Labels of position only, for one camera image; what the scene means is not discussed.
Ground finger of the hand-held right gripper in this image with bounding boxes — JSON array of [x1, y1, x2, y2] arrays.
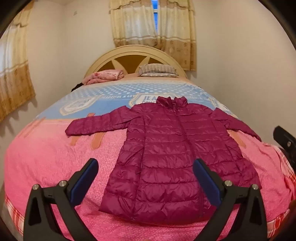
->
[[273, 126, 296, 163]]

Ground grey checked pillow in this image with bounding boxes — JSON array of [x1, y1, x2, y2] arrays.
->
[[138, 64, 178, 77]]

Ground pink and blue printed blanket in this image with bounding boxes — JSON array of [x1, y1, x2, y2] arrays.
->
[[3, 77, 296, 241]]

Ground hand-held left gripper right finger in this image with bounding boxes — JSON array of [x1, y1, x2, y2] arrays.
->
[[192, 158, 274, 241]]

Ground folded pink floral quilt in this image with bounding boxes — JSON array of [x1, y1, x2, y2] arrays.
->
[[83, 69, 125, 85]]

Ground dark cloth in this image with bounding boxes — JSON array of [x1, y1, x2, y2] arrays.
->
[[70, 82, 85, 92]]

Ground red plaid bed sheet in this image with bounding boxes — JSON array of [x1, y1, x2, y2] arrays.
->
[[3, 145, 296, 234]]

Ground cream wooden headboard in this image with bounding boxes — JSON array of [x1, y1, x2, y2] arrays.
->
[[84, 45, 188, 79]]

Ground beige patterned side curtain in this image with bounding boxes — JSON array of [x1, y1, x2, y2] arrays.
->
[[0, 14, 36, 122]]

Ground magenta puffer jacket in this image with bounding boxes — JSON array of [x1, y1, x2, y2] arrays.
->
[[65, 96, 263, 225]]

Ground beige patterned window curtain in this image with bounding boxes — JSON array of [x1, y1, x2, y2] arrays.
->
[[109, 0, 197, 72]]

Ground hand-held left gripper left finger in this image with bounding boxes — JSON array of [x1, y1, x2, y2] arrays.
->
[[23, 158, 100, 241]]

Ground window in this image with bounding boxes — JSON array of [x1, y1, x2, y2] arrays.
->
[[151, 0, 160, 33]]

